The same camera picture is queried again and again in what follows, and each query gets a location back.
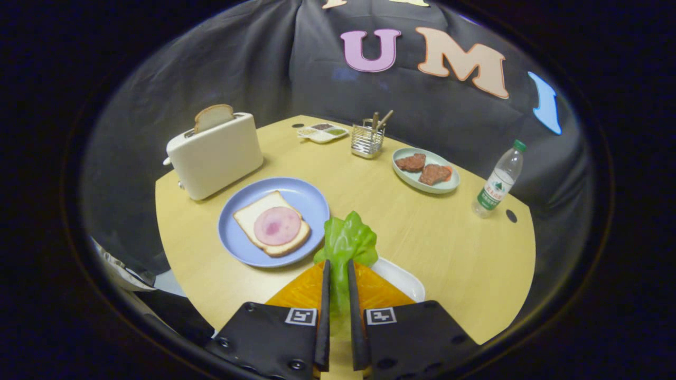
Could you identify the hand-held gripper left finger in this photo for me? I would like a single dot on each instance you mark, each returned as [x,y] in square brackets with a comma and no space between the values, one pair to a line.
[323,316]

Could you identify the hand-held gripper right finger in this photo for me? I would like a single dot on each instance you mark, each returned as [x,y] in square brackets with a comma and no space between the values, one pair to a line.
[356,316]

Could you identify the green lettuce leaf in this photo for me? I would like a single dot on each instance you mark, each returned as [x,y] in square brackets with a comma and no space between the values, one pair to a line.
[346,237]

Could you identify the plain bread slice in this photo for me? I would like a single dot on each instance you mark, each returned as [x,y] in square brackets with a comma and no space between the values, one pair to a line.
[214,117]

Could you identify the white plate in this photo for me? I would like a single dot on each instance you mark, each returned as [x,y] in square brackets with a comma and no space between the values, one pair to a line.
[402,279]

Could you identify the pink ham slice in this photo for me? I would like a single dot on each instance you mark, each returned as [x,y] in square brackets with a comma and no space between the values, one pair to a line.
[277,226]

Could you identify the blue plate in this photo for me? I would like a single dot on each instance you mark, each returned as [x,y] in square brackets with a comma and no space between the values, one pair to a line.
[301,198]

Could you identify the bread slice under ham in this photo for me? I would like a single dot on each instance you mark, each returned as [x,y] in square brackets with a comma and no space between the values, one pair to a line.
[248,219]

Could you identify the pale green plate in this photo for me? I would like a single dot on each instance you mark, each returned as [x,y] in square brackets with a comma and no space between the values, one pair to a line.
[406,177]

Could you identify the white divided seasoning dish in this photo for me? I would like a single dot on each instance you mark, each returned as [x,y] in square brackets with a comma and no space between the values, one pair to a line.
[323,137]

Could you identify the white toaster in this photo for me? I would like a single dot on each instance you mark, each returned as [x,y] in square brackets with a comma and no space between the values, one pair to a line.
[216,158]

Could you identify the clear plastic water bottle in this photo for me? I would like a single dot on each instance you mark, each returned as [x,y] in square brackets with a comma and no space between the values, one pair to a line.
[496,184]

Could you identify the wooden utensil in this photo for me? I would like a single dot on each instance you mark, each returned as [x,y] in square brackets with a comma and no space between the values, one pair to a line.
[375,120]
[386,118]

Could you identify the pale crumpled cloth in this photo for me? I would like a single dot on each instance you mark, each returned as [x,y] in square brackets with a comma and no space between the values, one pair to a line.
[119,269]

